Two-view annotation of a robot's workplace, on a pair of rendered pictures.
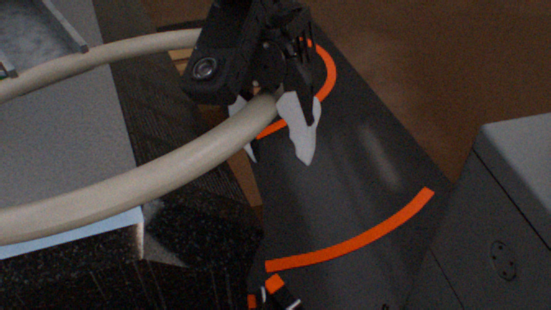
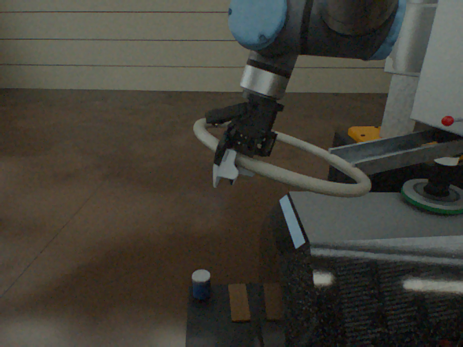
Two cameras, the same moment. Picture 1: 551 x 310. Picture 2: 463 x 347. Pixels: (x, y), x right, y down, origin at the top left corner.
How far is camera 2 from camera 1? 0.83 m
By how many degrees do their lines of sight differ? 83
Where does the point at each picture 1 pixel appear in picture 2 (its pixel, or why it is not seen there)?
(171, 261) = (282, 277)
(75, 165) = (333, 220)
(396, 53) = not seen: outside the picture
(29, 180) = (322, 208)
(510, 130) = not seen: outside the picture
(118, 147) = (349, 235)
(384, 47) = not seen: outside the picture
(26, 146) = (349, 206)
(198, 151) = (202, 132)
